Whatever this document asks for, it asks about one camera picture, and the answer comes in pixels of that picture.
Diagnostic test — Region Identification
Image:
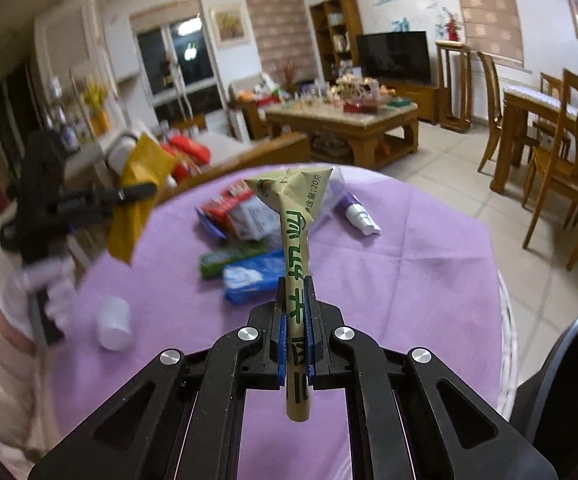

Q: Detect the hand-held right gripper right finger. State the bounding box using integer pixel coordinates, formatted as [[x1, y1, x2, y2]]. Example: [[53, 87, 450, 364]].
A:
[[304, 276, 558, 480]]

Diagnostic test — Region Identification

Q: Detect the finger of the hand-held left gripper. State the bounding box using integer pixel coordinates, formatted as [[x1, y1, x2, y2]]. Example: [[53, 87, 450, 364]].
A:
[[94, 182, 159, 206], [52, 195, 117, 226]]

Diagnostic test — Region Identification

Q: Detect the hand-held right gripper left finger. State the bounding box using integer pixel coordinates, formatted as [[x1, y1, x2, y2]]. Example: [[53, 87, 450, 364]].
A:
[[28, 277, 290, 480]]

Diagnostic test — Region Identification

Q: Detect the yellow snack packet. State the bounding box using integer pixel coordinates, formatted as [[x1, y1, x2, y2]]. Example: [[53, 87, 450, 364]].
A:
[[106, 132, 177, 266]]

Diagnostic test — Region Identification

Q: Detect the blue white tissue packet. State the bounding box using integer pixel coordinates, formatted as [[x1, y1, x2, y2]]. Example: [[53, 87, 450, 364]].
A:
[[222, 252, 290, 306]]

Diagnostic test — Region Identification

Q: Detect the red white snack packet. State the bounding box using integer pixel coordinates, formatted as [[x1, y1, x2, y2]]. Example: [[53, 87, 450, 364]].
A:
[[194, 182, 255, 241]]

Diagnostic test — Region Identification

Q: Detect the tan green-print sachet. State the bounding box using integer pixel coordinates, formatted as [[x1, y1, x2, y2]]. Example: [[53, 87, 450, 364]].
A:
[[244, 164, 337, 422]]

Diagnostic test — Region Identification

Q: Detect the green wrapper packet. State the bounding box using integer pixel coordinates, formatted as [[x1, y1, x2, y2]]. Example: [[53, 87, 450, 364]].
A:
[[198, 240, 270, 281]]

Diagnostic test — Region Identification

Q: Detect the clear plastic wrapper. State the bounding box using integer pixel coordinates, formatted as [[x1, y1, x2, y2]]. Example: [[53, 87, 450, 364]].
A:
[[229, 197, 284, 242]]

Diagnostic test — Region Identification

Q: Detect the white purple spray bottle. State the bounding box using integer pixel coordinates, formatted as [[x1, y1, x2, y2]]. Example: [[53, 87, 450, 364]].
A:
[[336, 191, 382, 237]]

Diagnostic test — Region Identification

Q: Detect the black trash bin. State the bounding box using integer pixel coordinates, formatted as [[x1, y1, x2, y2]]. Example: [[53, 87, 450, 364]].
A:
[[514, 310, 578, 480]]

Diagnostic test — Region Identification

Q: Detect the person's left hand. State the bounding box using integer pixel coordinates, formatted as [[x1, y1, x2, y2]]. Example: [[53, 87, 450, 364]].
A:
[[16, 255, 77, 326]]

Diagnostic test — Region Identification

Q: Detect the white sofa cushion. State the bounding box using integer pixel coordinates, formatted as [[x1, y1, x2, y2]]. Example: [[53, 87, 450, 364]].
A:
[[104, 131, 141, 172]]

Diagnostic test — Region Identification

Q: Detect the red snack bag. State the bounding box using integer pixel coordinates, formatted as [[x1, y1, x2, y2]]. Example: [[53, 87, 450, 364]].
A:
[[161, 134, 211, 181]]

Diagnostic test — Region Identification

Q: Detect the cluttered display shelf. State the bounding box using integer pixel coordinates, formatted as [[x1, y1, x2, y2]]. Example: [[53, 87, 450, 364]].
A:
[[0, 67, 110, 153]]

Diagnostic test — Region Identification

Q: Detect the yellow flower bunch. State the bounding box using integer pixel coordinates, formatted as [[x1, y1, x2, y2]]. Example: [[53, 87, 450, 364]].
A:
[[82, 77, 111, 133]]

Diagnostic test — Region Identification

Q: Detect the purple tablecloth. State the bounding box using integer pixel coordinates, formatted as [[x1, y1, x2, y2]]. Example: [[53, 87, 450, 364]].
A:
[[52, 162, 502, 480]]

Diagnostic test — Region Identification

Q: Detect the white cup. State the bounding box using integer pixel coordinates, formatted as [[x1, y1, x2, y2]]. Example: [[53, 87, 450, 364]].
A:
[[95, 296, 132, 352]]

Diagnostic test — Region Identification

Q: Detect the white air conditioner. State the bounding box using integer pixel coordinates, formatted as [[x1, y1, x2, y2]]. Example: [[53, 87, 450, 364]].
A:
[[102, 25, 140, 83]]

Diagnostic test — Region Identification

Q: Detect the glass balcony door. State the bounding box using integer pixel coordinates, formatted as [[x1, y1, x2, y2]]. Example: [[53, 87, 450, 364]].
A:
[[136, 15, 220, 111]]

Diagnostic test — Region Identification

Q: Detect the small framed yellow picture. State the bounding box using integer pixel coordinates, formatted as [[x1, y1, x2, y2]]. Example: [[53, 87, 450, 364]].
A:
[[210, 5, 247, 47]]

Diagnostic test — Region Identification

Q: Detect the wide pink window blind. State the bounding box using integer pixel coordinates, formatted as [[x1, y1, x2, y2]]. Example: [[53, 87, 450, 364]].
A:
[[244, 0, 320, 86]]

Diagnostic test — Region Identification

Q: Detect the wooden coffee table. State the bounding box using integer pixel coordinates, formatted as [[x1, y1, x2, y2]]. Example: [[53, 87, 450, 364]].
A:
[[265, 96, 420, 171]]

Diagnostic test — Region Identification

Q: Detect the pile of small household items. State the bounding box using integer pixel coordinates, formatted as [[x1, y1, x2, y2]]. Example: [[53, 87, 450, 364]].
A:
[[269, 72, 410, 112]]

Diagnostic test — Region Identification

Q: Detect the wooden television stand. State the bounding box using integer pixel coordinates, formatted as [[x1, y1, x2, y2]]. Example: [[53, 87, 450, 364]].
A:
[[384, 80, 442, 126]]

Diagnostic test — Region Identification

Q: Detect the wooden bookshelf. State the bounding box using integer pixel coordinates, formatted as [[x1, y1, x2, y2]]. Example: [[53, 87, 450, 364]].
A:
[[310, 0, 365, 83]]

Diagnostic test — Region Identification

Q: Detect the black flat television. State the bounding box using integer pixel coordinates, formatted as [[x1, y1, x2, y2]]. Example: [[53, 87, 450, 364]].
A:
[[356, 31, 431, 86]]

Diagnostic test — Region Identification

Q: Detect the tall wooden plant stand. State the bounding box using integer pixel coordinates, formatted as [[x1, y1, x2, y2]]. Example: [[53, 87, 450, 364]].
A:
[[436, 40, 474, 133]]

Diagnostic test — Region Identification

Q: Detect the wooden dining chair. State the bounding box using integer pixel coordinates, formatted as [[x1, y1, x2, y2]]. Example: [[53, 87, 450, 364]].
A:
[[539, 72, 570, 111], [521, 67, 578, 271], [476, 51, 508, 173]]

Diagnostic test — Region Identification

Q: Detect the wooden dining table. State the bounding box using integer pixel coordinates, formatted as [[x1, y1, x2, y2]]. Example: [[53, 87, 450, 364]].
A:
[[491, 82, 578, 196]]

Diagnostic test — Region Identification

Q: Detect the red flower vase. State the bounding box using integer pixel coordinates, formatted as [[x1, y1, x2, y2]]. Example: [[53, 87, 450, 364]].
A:
[[441, 7, 462, 41]]

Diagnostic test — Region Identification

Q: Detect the narrow pink window blind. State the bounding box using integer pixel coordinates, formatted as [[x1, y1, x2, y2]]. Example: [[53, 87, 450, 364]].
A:
[[450, 0, 526, 66]]

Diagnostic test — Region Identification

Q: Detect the wooden frame sofa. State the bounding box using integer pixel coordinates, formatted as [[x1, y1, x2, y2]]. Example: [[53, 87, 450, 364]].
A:
[[99, 120, 312, 188]]

